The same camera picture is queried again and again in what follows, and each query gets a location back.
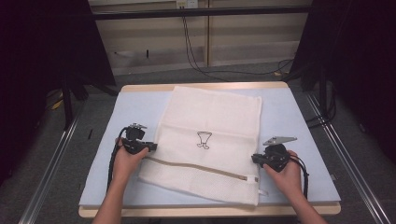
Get black metal stand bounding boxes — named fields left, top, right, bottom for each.
left=317, top=65, right=329, bottom=119
left=60, top=74, right=120, bottom=131

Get wooden table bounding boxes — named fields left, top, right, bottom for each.
left=78, top=81, right=342, bottom=218

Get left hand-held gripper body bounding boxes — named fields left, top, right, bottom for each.
left=120, top=122, right=149, bottom=156

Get person's left hand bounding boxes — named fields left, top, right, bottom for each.
left=112, top=137, right=150, bottom=185

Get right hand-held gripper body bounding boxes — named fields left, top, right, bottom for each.
left=261, top=135, right=299, bottom=174

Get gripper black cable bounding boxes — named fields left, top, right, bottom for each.
left=106, top=126, right=131, bottom=192
left=290, top=154, right=310, bottom=200

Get black floor cables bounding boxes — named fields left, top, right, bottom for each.
left=305, top=90, right=338, bottom=130

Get metal floor rail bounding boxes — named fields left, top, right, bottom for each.
left=304, top=91, right=392, bottom=224
left=18, top=102, right=86, bottom=224

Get white wall power outlet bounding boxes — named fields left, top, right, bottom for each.
left=176, top=0, right=200, bottom=9

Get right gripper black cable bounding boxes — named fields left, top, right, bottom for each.
left=290, top=154, right=310, bottom=200

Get black horizontal frame bar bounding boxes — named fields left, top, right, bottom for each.
left=92, top=5, right=312, bottom=21

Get person's right hand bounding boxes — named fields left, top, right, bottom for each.
left=262, top=149, right=304, bottom=201

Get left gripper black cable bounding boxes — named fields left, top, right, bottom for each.
left=106, top=126, right=131, bottom=192

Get black curtain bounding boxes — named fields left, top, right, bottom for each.
left=290, top=0, right=396, bottom=163
left=0, top=0, right=117, bottom=185

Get black wall cable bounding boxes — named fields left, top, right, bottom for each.
left=181, top=16, right=231, bottom=83
left=184, top=16, right=294, bottom=77

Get white mesh laundry bag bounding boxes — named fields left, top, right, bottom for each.
left=137, top=85, right=270, bottom=207

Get light blue table mat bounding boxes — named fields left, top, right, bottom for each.
left=78, top=87, right=342, bottom=208

